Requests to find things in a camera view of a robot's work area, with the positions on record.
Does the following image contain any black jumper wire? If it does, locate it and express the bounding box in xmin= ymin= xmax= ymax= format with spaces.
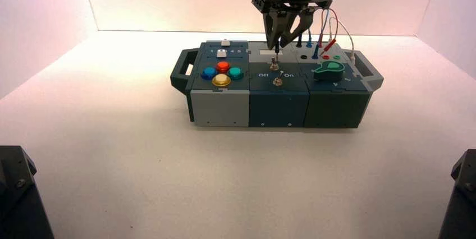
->
xmin=274 ymin=33 xmax=303 ymax=56

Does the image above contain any red jumper wire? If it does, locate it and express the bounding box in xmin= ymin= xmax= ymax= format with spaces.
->
xmin=318 ymin=7 xmax=340 ymax=54

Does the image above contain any blue round push button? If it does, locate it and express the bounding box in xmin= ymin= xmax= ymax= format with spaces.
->
xmin=200 ymin=66 xmax=219 ymax=81

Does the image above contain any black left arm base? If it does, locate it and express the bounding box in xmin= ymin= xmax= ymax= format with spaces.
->
xmin=0 ymin=145 xmax=55 ymax=239

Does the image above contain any green rotary knob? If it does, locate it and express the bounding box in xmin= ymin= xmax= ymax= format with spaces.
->
xmin=313 ymin=61 xmax=346 ymax=82

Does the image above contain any yellow round push button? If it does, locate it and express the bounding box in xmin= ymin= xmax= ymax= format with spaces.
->
xmin=211 ymin=73 xmax=232 ymax=88

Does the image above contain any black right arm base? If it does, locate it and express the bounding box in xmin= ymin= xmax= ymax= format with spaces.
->
xmin=437 ymin=149 xmax=476 ymax=239

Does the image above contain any blue grey control box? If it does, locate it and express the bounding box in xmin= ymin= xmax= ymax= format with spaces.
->
xmin=170 ymin=40 xmax=385 ymax=130

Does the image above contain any white jumper wire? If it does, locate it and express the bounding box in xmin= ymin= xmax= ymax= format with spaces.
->
xmin=327 ymin=17 xmax=357 ymax=64

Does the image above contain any blue jumper wire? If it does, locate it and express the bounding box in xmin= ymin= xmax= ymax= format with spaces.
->
xmin=306 ymin=8 xmax=331 ymax=61

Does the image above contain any teal round push button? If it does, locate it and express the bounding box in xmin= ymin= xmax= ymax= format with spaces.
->
xmin=227 ymin=66 xmax=245 ymax=81

